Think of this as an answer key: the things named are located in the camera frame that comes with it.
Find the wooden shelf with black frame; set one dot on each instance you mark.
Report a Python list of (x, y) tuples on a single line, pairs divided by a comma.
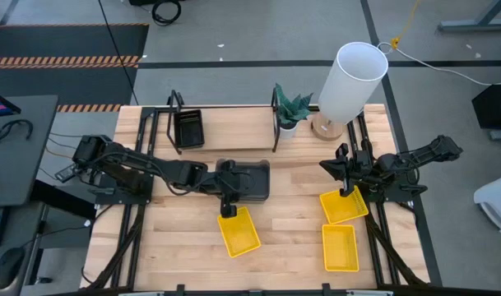
[(242, 129)]

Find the black headset on desk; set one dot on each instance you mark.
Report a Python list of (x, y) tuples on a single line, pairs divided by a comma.
[(31, 129)]

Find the grey metal table frame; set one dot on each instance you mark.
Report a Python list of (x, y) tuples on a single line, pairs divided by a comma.
[(472, 26)]

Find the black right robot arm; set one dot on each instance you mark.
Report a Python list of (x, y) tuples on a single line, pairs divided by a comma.
[(431, 152)]

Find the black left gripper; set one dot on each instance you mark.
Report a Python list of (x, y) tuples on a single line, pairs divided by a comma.
[(228, 183)]

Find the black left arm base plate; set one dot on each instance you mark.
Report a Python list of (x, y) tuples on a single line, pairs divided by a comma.
[(122, 199)]

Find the yellow perforated plastic basket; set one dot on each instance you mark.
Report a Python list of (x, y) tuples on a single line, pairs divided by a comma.
[(340, 248), (342, 209), (239, 234)]

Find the black computer mouse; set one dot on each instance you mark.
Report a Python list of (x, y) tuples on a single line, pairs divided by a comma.
[(7, 267)]

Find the black box on floor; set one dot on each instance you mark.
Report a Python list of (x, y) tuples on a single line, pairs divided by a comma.
[(494, 107)]

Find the white plastic object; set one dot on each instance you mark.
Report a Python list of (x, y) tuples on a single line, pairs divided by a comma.
[(497, 197)]

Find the green plant in white pot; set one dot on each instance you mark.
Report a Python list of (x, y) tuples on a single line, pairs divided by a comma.
[(291, 109)]

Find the black mat with hazard stripes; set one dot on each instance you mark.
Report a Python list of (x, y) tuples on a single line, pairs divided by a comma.
[(69, 41)]

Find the black aluminium rig frame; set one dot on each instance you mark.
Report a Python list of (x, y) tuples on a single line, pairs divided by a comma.
[(142, 127)]

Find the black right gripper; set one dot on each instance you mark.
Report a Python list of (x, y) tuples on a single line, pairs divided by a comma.
[(359, 168)]

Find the white lamp with wooden base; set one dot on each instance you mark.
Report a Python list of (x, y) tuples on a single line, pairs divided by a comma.
[(349, 86)]

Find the grey side desk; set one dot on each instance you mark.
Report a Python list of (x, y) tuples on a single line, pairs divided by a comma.
[(24, 164)]

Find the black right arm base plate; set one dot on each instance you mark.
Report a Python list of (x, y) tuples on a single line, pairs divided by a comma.
[(392, 198)]

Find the grey lower desk top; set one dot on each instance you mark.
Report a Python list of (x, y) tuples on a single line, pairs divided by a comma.
[(32, 255)]

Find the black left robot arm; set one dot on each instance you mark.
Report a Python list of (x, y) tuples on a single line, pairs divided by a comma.
[(172, 172)]

